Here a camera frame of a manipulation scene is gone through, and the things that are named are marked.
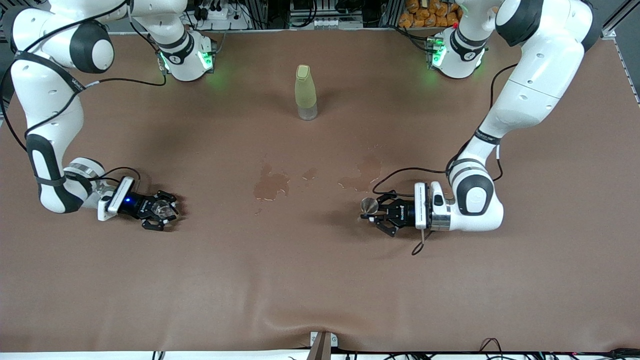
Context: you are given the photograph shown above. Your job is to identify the clear glass beaker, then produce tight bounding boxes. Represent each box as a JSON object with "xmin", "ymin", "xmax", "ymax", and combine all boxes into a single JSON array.
[{"xmin": 152, "ymin": 200, "xmax": 177, "ymax": 223}]

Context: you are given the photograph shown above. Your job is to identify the curved liquid spill puddle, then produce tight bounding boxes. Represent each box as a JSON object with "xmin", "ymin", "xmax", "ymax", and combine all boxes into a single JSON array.
[{"xmin": 337, "ymin": 157, "xmax": 382, "ymax": 193}]

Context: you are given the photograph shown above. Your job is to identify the brown table mat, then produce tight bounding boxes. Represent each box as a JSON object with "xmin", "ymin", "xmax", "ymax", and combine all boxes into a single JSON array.
[{"xmin": 0, "ymin": 27, "xmax": 640, "ymax": 353}]

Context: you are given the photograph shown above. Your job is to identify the large liquid spill puddle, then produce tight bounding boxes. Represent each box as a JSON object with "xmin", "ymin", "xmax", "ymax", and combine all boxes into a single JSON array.
[{"xmin": 253, "ymin": 164, "xmax": 291, "ymax": 202}]

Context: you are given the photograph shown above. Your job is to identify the green sleeved glass bottle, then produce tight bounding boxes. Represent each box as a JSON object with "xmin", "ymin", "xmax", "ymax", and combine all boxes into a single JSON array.
[{"xmin": 294, "ymin": 64, "xmax": 319, "ymax": 121}]

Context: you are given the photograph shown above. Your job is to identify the pile of orange packets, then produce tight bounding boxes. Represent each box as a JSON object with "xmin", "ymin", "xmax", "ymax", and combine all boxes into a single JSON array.
[{"xmin": 398, "ymin": 0, "xmax": 463, "ymax": 28}]

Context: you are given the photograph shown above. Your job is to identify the white power strip with plugs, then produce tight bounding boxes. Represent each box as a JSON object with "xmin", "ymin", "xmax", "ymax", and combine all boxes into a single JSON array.
[{"xmin": 192, "ymin": 0, "xmax": 251, "ymax": 31}]

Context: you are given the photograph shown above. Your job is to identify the black equipment with white connectors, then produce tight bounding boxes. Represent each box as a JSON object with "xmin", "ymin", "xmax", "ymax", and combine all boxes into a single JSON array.
[{"xmin": 289, "ymin": 0, "xmax": 364, "ymax": 30}]

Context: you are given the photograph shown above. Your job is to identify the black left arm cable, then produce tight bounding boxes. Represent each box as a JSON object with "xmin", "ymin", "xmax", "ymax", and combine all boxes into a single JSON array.
[{"xmin": 372, "ymin": 62, "xmax": 521, "ymax": 256}]

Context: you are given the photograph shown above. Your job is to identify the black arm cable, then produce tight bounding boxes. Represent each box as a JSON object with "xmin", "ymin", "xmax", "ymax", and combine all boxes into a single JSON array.
[
  {"xmin": 372, "ymin": 62, "xmax": 521, "ymax": 256},
  {"xmin": 0, "ymin": 0, "xmax": 168, "ymax": 183}
]

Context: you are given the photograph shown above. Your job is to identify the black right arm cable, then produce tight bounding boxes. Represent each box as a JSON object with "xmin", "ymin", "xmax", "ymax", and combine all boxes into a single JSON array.
[{"xmin": 0, "ymin": 0, "xmax": 168, "ymax": 183}]

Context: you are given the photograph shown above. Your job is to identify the metal bracket with brown bar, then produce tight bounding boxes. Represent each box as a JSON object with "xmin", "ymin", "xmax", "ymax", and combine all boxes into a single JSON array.
[{"xmin": 306, "ymin": 331, "xmax": 339, "ymax": 360}]

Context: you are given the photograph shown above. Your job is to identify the black cable loop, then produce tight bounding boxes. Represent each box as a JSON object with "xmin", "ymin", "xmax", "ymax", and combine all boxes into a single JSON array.
[{"xmin": 479, "ymin": 338, "xmax": 504, "ymax": 360}]

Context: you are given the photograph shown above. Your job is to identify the aluminium frame post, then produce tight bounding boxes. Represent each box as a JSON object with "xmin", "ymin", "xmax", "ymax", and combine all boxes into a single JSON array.
[{"xmin": 602, "ymin": 0, "xmax": 640, "ymax": 40}]

